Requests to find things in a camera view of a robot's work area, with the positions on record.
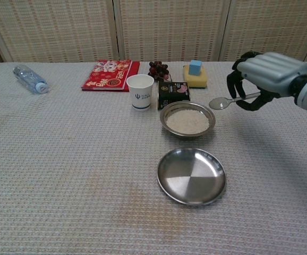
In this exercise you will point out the black and grey right robot hand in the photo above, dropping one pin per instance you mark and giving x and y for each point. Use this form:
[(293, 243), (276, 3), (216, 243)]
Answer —
[(270, 69)]

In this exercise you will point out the metal spoon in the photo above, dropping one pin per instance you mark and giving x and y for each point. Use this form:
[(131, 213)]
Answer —
[(220, 103)]

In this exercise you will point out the steel bowl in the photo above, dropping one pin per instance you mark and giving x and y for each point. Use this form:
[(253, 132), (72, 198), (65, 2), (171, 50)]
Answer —
[(186, 136)]

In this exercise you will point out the white paper cup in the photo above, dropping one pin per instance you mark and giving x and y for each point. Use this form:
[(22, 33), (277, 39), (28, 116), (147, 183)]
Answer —
[(140, 95)]

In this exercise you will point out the light blue cube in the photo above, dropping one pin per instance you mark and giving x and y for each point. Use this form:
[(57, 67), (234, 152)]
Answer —
[(195, 67)]

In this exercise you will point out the yellow sponge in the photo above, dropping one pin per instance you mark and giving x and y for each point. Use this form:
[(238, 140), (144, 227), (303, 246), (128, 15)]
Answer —
[(196, 81)]

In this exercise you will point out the black food packet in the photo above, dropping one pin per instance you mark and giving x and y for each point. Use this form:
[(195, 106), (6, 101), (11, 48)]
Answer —
[(173, 91)]

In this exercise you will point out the dark red grape bunch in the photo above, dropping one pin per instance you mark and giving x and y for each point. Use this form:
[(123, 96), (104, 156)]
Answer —
[(157, 69)]

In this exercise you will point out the empty steel plate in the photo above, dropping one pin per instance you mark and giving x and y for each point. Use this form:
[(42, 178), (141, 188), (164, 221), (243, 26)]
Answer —
[(192, 178)]

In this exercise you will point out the red spiral desk calendar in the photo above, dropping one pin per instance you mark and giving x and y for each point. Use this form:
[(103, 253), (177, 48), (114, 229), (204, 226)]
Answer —
[(108, 75)]

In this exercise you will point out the white woven tablecloth with fringe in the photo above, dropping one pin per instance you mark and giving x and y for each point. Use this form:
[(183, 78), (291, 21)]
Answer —
[(76, 159)]

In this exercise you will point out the clear plastic water bottle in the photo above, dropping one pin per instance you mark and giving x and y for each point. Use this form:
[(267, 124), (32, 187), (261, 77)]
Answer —
[(27, 77)]

